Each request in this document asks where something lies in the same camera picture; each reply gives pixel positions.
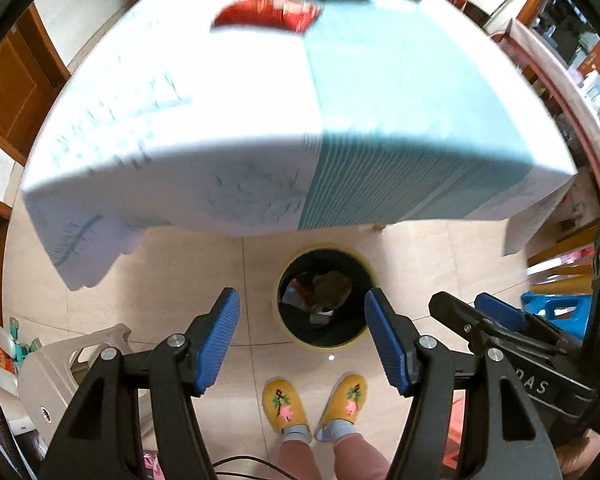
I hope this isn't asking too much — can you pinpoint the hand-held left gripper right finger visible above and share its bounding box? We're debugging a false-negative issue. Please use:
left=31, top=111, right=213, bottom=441
left=364, top=287, right=566, bottom=480

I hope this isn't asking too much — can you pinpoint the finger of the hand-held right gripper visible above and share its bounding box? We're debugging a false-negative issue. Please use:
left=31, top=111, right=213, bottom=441
left=474, top=292, right=573, bottom=356
left=428, top=291, right=501, bottom=361

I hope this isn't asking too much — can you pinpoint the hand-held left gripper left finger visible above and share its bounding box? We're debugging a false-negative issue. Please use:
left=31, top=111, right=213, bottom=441
left=37, top=287, right=242, bottom=480

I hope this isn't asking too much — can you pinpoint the round yellow-rimmed trash bin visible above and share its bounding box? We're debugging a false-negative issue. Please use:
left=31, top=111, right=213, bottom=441
left=271, top=244, right=379, bottom=348

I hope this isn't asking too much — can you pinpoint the blue plastic stool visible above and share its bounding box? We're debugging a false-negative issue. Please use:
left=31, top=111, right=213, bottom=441
left=521, top=290, right=594, bottom=336

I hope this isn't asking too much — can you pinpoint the yellow flower slipper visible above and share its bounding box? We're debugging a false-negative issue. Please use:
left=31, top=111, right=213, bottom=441
left=314, top=371, right=368, bottom=442
left=262, top=377, right=312, bottom=443

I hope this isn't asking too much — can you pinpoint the crumpled brown paper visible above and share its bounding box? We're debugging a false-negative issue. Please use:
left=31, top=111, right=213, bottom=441
left=312, top=271, right=354, bottom=309

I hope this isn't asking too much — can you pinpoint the person's right leg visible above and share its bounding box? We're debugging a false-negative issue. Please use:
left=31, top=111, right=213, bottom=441
left=332, top=430, right=392, bottom=480

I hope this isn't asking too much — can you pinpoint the person's leg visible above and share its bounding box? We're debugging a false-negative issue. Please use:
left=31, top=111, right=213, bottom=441
left=332, top=430, right=392, bottom=480
left=277, top=432, right=324, bottom=480

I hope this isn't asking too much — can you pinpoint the person's left leg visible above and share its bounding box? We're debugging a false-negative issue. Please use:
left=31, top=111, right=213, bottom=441
left=277, top=432, right=324, bottom=480

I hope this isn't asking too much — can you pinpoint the white plastic stool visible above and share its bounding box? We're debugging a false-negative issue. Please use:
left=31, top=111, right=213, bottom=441
left=17, top=322, right=156, bottom=461

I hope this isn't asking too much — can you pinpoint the white teal printed tablecloth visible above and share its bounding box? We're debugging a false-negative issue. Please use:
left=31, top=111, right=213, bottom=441
left=20, top=0, right=578, bottom=292

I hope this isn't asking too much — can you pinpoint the brown wooden door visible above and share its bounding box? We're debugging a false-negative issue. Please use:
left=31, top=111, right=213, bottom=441
left=0, top=5, right=72, bottom=167

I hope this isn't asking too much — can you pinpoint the red foil packet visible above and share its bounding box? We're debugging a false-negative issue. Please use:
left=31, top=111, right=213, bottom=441
left=212, top=0, right=326, bottom=34

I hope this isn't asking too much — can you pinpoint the black cable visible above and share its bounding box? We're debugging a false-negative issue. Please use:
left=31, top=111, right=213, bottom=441
left=212, top=454, right=292, bottom=480

